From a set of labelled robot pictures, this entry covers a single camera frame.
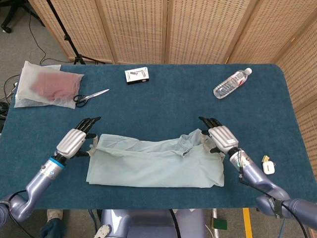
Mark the black tripod stand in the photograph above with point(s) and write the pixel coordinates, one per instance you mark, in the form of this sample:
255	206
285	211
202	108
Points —
66	37

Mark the clear plastic water bottle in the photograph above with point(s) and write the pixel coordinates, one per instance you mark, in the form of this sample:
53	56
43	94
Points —
230	84

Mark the teal trouser leg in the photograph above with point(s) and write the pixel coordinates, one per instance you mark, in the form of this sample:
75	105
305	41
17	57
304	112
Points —
53	229

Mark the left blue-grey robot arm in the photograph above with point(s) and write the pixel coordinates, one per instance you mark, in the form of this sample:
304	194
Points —
39	181

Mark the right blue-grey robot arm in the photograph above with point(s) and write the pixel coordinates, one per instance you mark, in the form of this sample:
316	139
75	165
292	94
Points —
260	176

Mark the flat white nonwoven bag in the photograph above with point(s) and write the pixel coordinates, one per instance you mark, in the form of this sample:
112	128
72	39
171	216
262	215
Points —
24	74

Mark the translucent bag with pink garment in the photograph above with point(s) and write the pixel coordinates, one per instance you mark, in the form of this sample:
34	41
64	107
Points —
57	84

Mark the white shoe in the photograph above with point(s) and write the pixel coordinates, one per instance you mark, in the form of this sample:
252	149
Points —
55	214

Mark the white metal table leg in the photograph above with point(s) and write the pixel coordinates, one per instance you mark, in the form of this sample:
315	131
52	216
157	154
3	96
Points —
216	233

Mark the white robot bracket plate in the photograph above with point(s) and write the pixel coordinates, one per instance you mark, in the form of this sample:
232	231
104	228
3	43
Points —
103	231

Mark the blue felt table cover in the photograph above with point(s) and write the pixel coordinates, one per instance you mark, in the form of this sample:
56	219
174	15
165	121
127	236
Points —
161	104

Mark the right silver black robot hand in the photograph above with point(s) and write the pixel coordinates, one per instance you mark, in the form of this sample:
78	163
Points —
223	138

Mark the small white and black box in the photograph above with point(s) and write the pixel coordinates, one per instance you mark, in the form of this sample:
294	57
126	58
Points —
136	75

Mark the white earbuds case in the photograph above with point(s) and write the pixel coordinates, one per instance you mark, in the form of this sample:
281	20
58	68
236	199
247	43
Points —
267	168

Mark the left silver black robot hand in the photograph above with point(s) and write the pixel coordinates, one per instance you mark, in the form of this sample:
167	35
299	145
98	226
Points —
71	142

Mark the small gold tag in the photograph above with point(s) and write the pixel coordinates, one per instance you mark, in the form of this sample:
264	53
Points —
266	158

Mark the blue-grey robot torso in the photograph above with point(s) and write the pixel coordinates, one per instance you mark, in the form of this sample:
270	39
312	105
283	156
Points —
148	225

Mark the light green t-shirt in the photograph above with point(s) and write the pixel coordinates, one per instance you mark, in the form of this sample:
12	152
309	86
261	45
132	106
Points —
153	168

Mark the black office chair base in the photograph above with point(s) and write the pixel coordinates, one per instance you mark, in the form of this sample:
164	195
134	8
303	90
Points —
7	29

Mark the green block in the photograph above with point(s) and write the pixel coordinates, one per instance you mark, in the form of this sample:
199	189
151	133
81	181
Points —
220	224

